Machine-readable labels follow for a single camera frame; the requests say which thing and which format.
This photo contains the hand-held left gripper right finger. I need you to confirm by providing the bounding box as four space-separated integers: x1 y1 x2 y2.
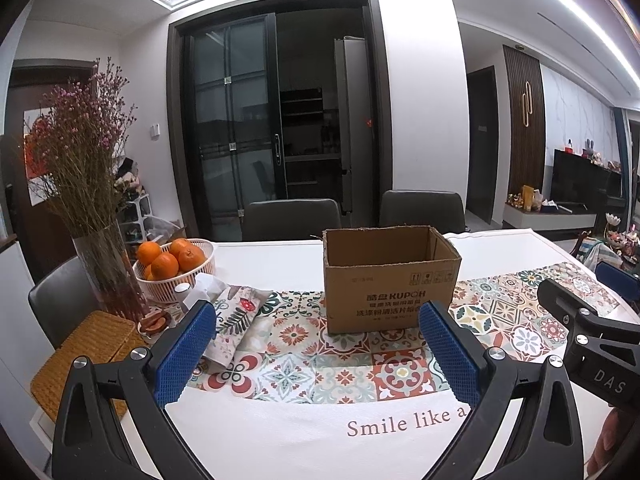
417 301 586 480

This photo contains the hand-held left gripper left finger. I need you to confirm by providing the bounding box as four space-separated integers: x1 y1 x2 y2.
50 299 218 480

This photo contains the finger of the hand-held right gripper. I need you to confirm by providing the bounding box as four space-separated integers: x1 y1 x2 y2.
537 278 640 346

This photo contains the cardboard box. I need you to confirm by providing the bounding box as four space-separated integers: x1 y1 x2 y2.
321 225 462 336

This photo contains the person's right hand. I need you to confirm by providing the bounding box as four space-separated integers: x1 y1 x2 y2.
585 405 640 476

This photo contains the small white dish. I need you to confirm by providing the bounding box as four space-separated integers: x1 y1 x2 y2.
139 310 173 335

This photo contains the blue chair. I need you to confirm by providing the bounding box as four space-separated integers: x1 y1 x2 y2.
595 260 640 303

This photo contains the leaf-print fabric tissue cover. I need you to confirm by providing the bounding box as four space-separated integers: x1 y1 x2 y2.
200 284 273 366

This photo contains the white tissue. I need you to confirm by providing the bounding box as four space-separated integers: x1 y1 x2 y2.
180 272 226 316

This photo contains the white plastic basket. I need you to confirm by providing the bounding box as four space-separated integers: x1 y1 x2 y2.
132 238 217 304

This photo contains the white television cabinet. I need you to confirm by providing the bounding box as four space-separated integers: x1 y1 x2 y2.
502 202 598 231

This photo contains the woven rattan mat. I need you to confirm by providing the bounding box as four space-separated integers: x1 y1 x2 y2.
30 310 151 423

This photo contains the glass vase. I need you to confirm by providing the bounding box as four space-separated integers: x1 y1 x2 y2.
71 220 151 321

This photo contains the black television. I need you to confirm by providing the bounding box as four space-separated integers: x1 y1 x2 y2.
551 149 623 206

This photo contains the patterned table runner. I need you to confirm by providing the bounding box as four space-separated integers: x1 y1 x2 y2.
165 260 636 480

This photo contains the dark grey dining chair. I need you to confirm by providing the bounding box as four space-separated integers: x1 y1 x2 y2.
241 199 343 242
27 255 101 348
378 190 467 233

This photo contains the cluttered shoe shelf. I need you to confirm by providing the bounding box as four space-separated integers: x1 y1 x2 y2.
112 157 151 241

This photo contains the dark interior door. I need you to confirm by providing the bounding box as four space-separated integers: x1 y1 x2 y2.
466 66 501 226

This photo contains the brown wooden door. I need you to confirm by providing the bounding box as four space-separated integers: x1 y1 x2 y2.
7 60 98 286

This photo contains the dried flower bouquet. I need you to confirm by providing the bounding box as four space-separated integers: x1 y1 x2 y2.
22 57 138 238

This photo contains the dark sliding glass door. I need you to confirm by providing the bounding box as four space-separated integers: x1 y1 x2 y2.
167 0 393 241

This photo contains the grey refrigerator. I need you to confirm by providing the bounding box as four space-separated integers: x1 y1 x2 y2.
334 36 368 213

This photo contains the wooden slat panel gold handle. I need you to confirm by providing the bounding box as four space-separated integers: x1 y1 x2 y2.
502 45 546 196

